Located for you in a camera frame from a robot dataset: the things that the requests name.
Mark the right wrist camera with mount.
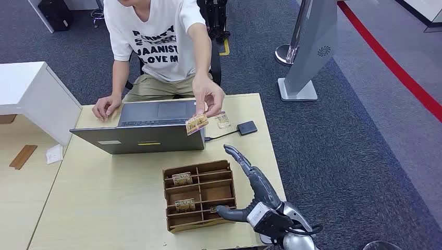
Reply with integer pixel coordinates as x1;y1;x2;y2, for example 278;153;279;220
246;202;294;240

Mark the grey Lenovo laptop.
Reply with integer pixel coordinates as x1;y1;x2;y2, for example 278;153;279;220
69;100;207;155

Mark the white furniture with dark edge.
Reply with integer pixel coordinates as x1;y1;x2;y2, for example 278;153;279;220
395;0;442;33

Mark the chrome stool base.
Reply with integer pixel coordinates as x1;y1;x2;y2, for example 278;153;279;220
90;0;105;28

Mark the brown wooden strip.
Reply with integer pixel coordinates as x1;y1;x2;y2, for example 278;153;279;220
9;145;38;170

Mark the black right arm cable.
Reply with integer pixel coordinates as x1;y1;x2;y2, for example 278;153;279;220
288;223;324;236

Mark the white panel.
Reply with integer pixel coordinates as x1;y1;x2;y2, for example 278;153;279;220
27;0;56;34

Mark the black USB cable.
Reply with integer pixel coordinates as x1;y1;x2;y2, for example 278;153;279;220
204;129;240;143

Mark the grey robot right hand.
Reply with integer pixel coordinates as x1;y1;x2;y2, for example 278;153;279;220
215;144;283;222

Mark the wooden card organizer box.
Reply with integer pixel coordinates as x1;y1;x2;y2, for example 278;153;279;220
162;159;238;234

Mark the white cabinet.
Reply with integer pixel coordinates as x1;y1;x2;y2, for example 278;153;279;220
0;61;83;146

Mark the small clear plastic piece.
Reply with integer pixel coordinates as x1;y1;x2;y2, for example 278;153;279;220
215;111;231;129

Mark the person's left hand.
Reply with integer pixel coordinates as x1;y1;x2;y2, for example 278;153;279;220
192;75;226;118

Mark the black square USB device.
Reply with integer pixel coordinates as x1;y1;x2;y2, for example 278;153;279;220
237;120;259;136

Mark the person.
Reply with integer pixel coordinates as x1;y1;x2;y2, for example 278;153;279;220
91;0;227;122

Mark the dark curved robot part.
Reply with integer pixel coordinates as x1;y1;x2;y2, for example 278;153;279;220
363;241;403;250

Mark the grey kiosk stand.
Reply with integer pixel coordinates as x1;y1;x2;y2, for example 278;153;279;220
277;0;338;102

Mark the yellow patterned ID card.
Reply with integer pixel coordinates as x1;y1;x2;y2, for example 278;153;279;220
185;114;210;136

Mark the black tripod equipment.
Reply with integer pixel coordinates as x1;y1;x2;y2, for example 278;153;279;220
197;0;231;44

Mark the person's right hand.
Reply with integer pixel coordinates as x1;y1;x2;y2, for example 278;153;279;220
92;95;122;121

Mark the white paper slip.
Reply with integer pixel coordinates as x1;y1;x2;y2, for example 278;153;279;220
45;144;64;165

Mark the black bag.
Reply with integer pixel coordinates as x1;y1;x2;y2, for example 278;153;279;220
38;0;74;32

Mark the chrome stanchion pole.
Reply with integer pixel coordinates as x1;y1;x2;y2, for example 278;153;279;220
275;0;312;66

